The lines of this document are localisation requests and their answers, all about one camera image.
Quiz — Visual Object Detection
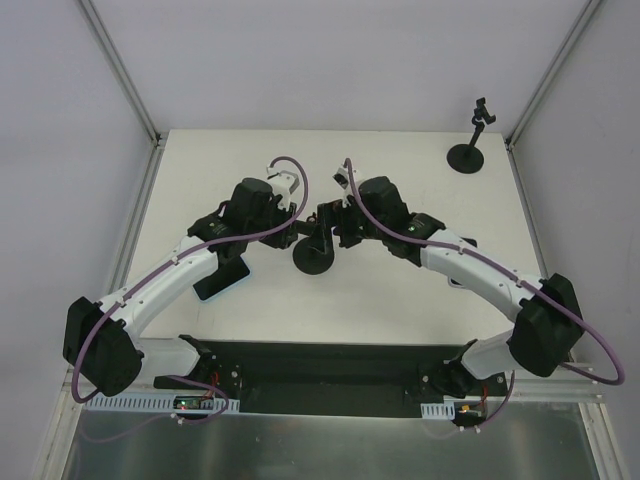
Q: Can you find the black phone stand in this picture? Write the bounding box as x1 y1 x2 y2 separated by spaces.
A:
292 235 335 275

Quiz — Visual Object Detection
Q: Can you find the left aluminium frame post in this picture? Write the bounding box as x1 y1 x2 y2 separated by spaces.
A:
75 0 163 147

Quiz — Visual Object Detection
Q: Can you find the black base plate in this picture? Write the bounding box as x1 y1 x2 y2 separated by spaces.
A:
153 335 516 419

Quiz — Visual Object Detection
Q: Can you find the phone with light blue case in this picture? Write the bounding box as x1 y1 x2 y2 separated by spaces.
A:
193 257 250 301

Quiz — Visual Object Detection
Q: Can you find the aluminium frame post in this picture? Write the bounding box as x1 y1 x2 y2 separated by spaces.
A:
75 0 163 147
505 0 606 151

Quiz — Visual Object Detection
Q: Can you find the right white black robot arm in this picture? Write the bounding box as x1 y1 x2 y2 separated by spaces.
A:
293 176 584 398

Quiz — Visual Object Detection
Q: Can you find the white cable duct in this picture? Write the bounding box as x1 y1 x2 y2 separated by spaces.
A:
420 401 456 421
85 393 240 415

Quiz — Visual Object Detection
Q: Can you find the right aluminium frame rail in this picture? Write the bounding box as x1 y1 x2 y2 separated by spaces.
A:
505 143 551 278

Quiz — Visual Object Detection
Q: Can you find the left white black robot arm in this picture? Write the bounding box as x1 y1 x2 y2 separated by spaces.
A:
63 169 308 397

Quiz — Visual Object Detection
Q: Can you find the right white cable duct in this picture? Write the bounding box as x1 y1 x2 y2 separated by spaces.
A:
420 401 456 421

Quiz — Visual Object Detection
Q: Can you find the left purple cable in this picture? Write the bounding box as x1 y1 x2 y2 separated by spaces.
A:
72 155 309 404

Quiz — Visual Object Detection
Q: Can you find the left white cable duct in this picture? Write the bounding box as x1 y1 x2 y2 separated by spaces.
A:
85 393 240 415

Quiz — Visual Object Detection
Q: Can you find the phone with lilac case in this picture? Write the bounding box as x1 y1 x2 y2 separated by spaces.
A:
447 277 465 288

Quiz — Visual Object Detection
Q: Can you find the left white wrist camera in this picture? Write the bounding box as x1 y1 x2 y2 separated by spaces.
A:
266 167 300 210

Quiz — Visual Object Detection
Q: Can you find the aluminium profile right front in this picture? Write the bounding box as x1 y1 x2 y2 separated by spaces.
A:
511 367 603 403

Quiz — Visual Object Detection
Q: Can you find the aluminium frame rail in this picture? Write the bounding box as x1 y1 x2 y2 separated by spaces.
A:
104 136 166 293
505 143 551 278

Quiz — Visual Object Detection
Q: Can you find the black phone stand far corner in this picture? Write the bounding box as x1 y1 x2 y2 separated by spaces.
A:
446 97 496 175

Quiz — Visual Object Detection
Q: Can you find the right aluminium frame post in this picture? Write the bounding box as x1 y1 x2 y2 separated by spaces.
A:
505 0 606 151

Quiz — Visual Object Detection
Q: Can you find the left aluminium frame rail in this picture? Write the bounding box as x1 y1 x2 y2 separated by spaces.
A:
104 136 166 293

